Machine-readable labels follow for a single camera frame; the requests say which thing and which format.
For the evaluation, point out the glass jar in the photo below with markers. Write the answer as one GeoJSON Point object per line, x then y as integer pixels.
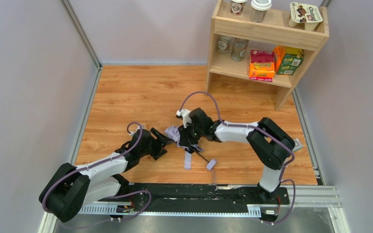
{"type": "Point", "coordinates": [239, 49]}
{"type": "Point", "coordinates": [224, 43]}

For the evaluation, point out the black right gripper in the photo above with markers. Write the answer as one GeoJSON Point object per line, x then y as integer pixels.
{"type": "Point", "coordinates": [186, 136]}

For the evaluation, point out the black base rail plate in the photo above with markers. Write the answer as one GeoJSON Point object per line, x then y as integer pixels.
{"type": "Point", "coordinates": [200, 198]}

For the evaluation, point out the Chobani yogurt pack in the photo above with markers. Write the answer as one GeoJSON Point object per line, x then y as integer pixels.
{"type": "Point", "coordinates": [305, 14]}

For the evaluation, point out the glass jar right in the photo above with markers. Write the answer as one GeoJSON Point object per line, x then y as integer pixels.
{"type": "Point", "coordinates": [239, 49]}

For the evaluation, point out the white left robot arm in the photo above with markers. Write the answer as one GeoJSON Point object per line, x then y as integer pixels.
{"type": "Point", "coordinates": [73, 187]}

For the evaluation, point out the glass jar left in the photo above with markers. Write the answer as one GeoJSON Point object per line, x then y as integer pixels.
{"type": "Point", "coordinates": [224, 43]}

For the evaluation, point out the white R&O box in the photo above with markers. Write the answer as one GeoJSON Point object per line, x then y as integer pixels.
{"type": "Point", "coordinates": [298, 145]}

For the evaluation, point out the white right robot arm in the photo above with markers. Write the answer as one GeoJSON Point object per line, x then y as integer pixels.
{"type": "Point", "coordinates": [270, 143]}

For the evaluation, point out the wooden shelf unit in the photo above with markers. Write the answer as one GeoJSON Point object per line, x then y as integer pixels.
{"type": "Point", "coordinates": [273, 30]}

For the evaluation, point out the clear cup white lid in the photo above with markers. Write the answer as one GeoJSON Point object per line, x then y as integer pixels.
{"type": "Point", "coordinates": [259, 9]}

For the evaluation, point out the lavender folding umbrella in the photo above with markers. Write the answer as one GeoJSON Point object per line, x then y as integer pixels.
{"type": "Point", "coordinates": [174, 133]}

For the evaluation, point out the paper cup red print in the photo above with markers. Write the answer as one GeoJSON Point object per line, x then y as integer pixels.
{"type": "Point", "coordinates": [236, 7]}

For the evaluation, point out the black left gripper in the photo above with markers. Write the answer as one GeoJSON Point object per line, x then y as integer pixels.
{"type": "Point", "coordinates": [156, 144]}

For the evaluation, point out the orange pink snack box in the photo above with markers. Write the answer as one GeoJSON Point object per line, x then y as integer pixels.
{"type": "Point", "coordinates": [262, 65]}

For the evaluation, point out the green orange carton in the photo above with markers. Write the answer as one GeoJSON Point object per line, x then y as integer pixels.
{"type": "Point", "coordinates": [287, 60]}

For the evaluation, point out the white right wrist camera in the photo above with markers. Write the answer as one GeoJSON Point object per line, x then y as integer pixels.
{"type": "Point", "coordinates": [183, 114]}

